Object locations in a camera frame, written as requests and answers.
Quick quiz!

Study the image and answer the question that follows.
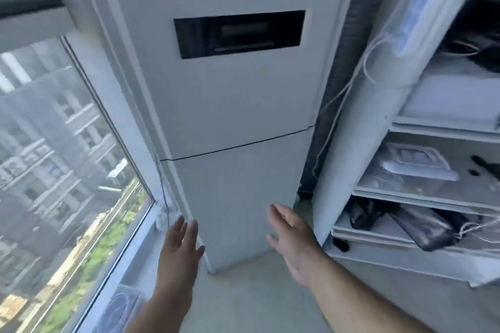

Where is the person's left hand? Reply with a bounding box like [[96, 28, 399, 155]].
[[158, 215, 205, 300]]

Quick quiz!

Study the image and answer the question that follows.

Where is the person's right hand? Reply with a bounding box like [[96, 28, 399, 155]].
[[266, 204, 327, 287]]

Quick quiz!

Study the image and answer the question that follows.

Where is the person's left forearm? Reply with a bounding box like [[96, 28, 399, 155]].
[[133, 291, 189, 333]]

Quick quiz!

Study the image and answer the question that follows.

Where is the person's right forearm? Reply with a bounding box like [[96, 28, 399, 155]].
[[303, 257, 433, 333]]

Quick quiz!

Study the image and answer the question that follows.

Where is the black crumpled bag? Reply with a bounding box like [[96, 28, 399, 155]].
[[346, 196, 399, 231]]

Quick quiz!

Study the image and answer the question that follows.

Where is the package with round print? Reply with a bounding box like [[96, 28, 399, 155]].
[[92, 284, 145, 333]]

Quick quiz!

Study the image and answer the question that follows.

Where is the white refrigerator with black panel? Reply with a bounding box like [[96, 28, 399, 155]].
[[99, 0, 364, 275]]

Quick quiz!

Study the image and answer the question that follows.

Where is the black glossy pouch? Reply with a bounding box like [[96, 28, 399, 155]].
[[389, 204, 469, 252]]

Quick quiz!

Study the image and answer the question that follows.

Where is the clear plastic package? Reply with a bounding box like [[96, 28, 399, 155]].
[[361, 143, 461, 198]]

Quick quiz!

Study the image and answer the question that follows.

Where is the white shelf unit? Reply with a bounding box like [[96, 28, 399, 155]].
[[312, 0, 500, 288]]

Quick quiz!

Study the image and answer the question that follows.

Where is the white framed window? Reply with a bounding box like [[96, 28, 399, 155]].
[[0, 0, 188, 333]]

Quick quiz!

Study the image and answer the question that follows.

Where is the white flat box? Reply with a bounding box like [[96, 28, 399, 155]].
[[398, 60, 500, 128]]

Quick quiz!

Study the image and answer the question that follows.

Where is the plastic sleeve with blue label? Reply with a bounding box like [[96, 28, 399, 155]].
[[385, 0, 454, 58]]

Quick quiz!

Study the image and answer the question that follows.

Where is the white hanging cord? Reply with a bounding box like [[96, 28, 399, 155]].
[[310, 30, 395, 185]]

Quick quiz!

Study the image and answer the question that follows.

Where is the white string bundle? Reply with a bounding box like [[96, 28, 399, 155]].
[[457, 214, 500, 245]]

